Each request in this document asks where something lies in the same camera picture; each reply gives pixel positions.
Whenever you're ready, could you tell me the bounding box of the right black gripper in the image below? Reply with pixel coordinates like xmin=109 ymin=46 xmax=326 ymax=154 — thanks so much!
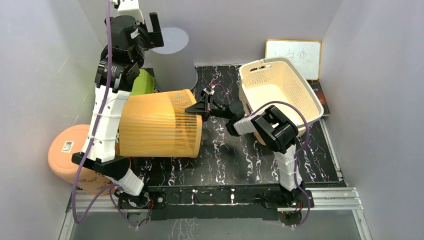
xmin=184 ymin=93 xmax=233 ymax=122

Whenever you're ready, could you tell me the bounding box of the dark paperback book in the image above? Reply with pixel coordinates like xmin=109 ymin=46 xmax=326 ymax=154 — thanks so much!
xmin=308 ymin=80 xmax=331 ymax=117

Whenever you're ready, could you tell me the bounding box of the green plastic tub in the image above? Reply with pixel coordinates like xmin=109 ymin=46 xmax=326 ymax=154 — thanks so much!
xmin=130 ymin=69 xmax=155 ymax=96

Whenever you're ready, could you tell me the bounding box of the cream perforated laundry basket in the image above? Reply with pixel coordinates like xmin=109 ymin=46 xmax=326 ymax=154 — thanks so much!
xmin=238 ymin=57 xmax=324 ymax=126

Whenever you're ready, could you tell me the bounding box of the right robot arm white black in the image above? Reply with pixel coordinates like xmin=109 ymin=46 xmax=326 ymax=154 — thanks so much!
xmin=184 ymin=94 xmax=304 ymax=207

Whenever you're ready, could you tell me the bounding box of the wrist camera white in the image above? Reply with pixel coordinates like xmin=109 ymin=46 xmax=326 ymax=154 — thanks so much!
xmin=110 ymin=0 xmax=145 ymax=24
xmin=201 ymin=84 xmax=215 ymax=99

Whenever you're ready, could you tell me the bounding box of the aluminium frame rail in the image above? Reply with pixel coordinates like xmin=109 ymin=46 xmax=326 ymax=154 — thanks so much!
xmin=58 ymin=187 xmax=372 ymax=240

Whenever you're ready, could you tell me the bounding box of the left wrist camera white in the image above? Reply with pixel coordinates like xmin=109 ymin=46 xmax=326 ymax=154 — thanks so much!
xmin=110 ymin=0 xmax=145 ymax=24

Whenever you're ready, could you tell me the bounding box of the orange plastic bucket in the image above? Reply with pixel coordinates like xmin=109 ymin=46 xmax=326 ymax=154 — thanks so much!
xmin=47 ymin=124 xmax=113 ymax=195

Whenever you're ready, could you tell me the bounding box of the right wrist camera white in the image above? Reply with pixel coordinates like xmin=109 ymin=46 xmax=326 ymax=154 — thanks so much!
xmin=201 ymin=84 xmax=215 ymax=99

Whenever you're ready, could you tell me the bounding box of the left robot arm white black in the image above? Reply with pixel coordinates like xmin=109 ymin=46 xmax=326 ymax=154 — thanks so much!
xmin=71 ymin=12 xmax=164 ymax=208

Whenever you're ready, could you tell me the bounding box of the yellow framed whiteboard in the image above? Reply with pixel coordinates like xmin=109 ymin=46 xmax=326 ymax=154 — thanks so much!
xmin=265 ymin=39 xmax=322 ymax=81

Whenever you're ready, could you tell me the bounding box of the yellow slatted plastic basket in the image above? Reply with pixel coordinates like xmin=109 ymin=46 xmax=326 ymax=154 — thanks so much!
xmin=118 ymin=89 xmax=203 ymax=158

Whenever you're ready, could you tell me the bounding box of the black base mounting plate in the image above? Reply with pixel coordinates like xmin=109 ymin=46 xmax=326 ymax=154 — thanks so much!
xmin=114 ymin=183 xmax=315 ymax=224

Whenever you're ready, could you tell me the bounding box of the grey plastic bucket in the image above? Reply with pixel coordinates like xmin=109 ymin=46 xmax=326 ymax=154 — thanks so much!
xmin=148 ymin=27 xmax=198 ymax=92

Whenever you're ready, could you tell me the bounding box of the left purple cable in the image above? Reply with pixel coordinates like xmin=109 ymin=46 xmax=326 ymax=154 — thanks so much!
xmin=71 ymin=0 xmax=140 ymax=229

